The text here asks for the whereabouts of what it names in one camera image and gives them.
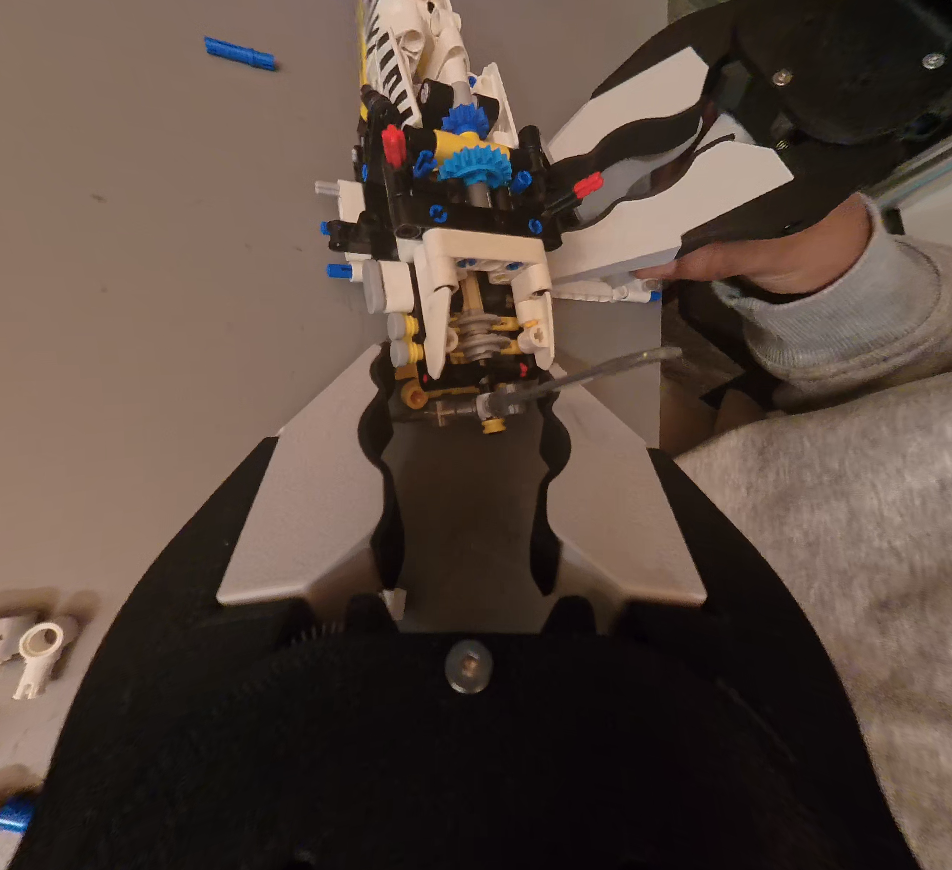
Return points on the person's right hand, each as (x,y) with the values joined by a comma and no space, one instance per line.
(803,256)

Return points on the white lego beam assembly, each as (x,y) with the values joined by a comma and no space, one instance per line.
(595,288)

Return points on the small white lego piece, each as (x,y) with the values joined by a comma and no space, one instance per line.
(394,604)

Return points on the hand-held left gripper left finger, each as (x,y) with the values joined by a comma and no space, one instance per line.
(305,513)

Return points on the blue lego pin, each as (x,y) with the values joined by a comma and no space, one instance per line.
(239,54)

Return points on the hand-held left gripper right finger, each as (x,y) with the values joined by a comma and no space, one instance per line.
(625,513)

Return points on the person's torso grey sweatshirt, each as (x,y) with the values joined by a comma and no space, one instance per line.
(855,550)

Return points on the person's right forearm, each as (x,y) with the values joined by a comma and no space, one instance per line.
(877,320)

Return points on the zebra striped lego helicopter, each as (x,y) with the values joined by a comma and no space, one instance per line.
(476,249)

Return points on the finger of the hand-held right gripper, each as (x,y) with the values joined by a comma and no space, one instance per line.
(669,215)
(639,93)

